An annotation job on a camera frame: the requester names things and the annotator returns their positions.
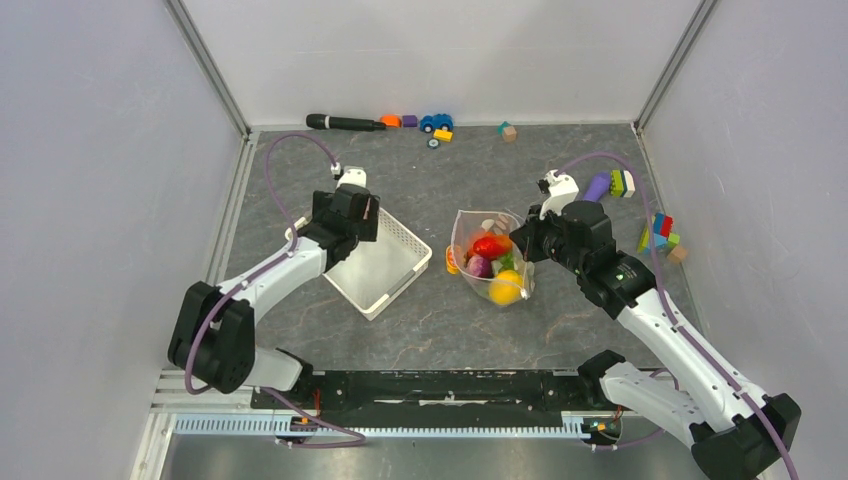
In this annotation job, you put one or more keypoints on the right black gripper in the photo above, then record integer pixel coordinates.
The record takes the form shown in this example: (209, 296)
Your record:
(526, 235)

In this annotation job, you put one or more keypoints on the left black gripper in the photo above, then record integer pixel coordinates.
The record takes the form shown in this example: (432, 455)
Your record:
(367, 227)

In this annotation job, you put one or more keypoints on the green toy grapes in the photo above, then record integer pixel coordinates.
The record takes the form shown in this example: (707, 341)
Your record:
(505, 262)

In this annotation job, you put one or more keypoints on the red orange toy chili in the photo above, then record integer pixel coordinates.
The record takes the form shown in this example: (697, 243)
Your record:
(485, 247)

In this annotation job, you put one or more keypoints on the clear zip top bag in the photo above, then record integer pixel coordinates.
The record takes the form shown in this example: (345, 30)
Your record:
(466, 230)

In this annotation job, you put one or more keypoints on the yellow toy lemon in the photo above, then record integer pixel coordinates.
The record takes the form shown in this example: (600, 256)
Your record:
(506, 288)

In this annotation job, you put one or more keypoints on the purple toy onion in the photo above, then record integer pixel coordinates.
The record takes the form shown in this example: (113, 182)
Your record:
(479, 267)

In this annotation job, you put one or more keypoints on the orange toy pumpkin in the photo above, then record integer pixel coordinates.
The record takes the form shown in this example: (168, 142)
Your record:
(503, 242)

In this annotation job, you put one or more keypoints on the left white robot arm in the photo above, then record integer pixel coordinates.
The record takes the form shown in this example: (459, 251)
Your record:
(214, 339)

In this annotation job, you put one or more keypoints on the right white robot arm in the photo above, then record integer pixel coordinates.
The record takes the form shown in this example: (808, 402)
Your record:
(731, 426)

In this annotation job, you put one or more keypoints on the purple toy eggplant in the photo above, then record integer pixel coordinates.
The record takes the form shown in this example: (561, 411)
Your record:
(598, 186)

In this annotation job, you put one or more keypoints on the green white brick stack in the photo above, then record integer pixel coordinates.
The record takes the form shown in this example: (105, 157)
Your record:
(622, 184)

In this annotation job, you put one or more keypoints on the white perforated plastic basket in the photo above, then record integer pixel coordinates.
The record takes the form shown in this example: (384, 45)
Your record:
(377, 273)

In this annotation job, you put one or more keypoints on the multicolour brick stack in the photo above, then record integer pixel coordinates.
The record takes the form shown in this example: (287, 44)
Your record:
(660, 229)

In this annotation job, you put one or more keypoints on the small wooden cube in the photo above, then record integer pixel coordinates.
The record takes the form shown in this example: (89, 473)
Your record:
(677, 255)

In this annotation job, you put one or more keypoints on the black microphone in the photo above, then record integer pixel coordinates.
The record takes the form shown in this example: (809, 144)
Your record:
(320, 121)

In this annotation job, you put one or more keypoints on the orange toy piece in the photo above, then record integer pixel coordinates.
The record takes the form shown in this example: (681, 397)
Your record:
(391, 121)

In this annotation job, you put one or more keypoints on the yellow butterfly toy block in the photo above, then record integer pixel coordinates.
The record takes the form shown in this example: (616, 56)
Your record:
(450, 262)

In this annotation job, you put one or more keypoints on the teal and wood cubes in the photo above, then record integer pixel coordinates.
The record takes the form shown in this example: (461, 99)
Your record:
(507, 132)

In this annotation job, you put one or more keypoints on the blue toy car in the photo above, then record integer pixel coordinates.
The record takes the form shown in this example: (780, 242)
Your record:
(440, 121)

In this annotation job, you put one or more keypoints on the yellow toy brick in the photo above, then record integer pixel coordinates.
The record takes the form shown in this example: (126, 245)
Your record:
(443, 135)

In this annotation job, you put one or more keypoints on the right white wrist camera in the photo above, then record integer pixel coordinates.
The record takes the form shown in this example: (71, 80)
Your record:
(559, 190)

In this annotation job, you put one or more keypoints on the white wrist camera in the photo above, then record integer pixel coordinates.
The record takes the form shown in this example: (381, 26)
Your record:
(559, 190)
(349, 175)

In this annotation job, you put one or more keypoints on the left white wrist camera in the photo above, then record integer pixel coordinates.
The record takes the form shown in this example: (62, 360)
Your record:
(349, 175)

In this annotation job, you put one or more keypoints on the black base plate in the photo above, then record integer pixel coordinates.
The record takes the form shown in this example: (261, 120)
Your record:
(447, 398)

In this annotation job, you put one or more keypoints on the white cable duct rail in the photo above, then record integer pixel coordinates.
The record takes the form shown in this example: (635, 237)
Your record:
(291, 426)

